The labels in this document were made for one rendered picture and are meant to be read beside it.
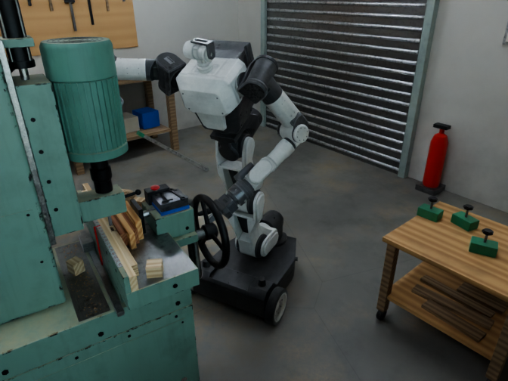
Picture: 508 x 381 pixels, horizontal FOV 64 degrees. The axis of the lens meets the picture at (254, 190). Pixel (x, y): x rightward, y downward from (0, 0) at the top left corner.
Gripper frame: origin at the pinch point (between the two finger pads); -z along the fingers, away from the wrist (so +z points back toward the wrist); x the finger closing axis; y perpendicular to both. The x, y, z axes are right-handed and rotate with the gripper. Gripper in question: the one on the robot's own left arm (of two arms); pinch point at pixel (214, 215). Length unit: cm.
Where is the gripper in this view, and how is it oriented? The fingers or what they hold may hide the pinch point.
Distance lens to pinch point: 165.0
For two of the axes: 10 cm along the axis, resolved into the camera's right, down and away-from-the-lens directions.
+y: -4.5, -6.7, -5.9
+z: 7.3, -6.6, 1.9
